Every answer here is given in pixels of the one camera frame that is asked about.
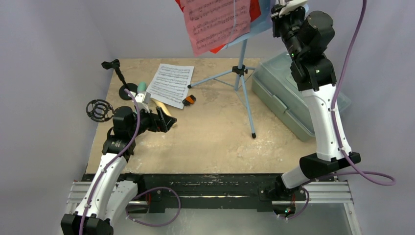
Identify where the beige condenser microphone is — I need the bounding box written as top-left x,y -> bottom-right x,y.
151,98 -> 173,128

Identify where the blue music stand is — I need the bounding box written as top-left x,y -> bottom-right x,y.
187,0 -> 275,139

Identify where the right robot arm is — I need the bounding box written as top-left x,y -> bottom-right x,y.
271,3 -> 361,199

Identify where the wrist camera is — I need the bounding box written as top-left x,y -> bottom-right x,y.
270,0 -> 308,18
131,91 -> 151,113

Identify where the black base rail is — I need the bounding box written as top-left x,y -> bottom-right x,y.
81,173 -> 309,214

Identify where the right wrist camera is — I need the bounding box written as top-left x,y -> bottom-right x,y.
270,0 -> 308,18

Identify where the black tripod mic stand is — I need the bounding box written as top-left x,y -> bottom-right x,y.
86,99 -> 115,123

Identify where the black round-base mic stand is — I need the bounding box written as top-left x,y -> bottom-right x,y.
101,59 -> 138,100

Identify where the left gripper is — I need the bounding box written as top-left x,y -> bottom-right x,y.
128,105 -> 175,138

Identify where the orange black hex key set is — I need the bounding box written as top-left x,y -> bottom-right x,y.
182,94 -> 197,106

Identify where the translucent green storage box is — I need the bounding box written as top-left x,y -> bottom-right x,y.
252,51 -> 352,142

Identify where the pink sheet music page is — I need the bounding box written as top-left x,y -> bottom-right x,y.
179,0 -> 253,57

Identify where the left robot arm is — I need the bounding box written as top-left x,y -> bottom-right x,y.
60,106 -> 177,235

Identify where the white sheet music page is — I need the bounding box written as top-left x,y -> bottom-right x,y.
146,64 -> 194,109

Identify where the teal toy microphone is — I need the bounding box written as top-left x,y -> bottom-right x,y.
137,82 -> 147,94

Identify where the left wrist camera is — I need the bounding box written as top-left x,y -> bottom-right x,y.
131,91 -> 151,113

